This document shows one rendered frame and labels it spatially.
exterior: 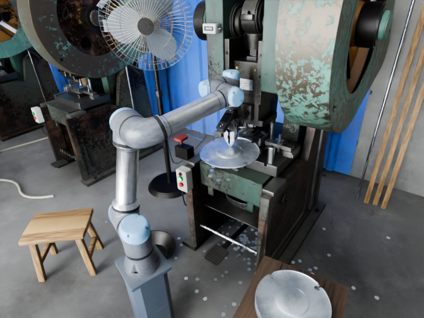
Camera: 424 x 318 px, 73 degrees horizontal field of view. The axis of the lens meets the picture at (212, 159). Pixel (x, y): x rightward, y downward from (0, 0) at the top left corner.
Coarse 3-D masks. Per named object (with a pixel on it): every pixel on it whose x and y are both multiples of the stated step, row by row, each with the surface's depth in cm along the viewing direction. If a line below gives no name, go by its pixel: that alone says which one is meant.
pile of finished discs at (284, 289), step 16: (288, 272) 126; (272, 288) 119; (288, 288) 118; (304, 288) 119; (320, 288) 118; (256, 304) 113; (272, 304) 113; (288, 304) 112; (304, 304) 112; (320, 304) 112
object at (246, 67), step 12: (240, 60) 138; (252, 60) 137; (240, 72) 138; (252, 72) 134; (240, 84) 141; (252, 84) 137; (252, 96) 140; (240, 108) 143; (252, 108) 140; (264, 108) 146; (252, 120) 144
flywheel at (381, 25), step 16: (368, 0) 125; (368, 16) 100; (384, 16) 100; (352, 32) 104; (368, 32) 101; (384, 32) 101; (352, 48) 125; (368, 48) 133; (352, 64) 133; (352, 80) 132
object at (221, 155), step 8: (208, 144) 147; (216, 144) 146; (224, 144) 146; (240, 144) 145; (248, 144) 145; (256, 144) 143; (200, 152) 141; (208, 152) 140; (216, 152) 139; (224, 152) 139; (232, 152) 138; (240, 152) 138; (248, 152) 138; (256, 152) 138; (216, 160) 134; (224, 160) 134; (232, 160) 133; (240, 160) 133; (248, 160) 132
